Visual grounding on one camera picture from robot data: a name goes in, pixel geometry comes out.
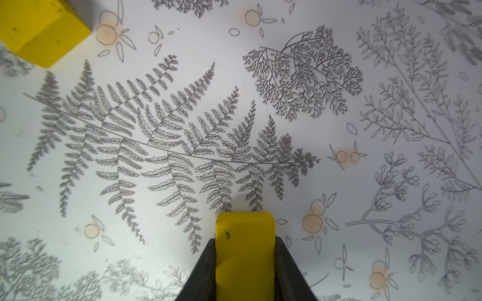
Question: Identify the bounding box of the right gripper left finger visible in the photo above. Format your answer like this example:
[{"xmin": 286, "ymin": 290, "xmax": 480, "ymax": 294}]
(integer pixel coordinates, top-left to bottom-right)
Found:
[{"xmin": 175, "ymin": 238, "xmax": 217, "ymax": 301}]

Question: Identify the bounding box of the floral table mat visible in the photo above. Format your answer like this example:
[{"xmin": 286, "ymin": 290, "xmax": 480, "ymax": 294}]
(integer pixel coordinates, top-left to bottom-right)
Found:
[{"xmin": 1, "ymin": 1, "xmax": 481, "ymax": 300}]

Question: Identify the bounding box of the yellow block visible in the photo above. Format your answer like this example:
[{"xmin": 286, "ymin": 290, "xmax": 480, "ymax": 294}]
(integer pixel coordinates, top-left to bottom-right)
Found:
[
  {"xmin": 215, "ymin": 212, "xmax": 276, "ymax": 301},
  {"xmin": 1, "ymin": 0, "xmax": 91, "ymax": 68}
]

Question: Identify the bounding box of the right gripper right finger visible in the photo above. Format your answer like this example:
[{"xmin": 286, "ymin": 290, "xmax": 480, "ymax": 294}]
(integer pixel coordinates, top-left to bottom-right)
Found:
[{"xmin": 274, "ymin": 237, "xmax": 317, "ymax": 301}]

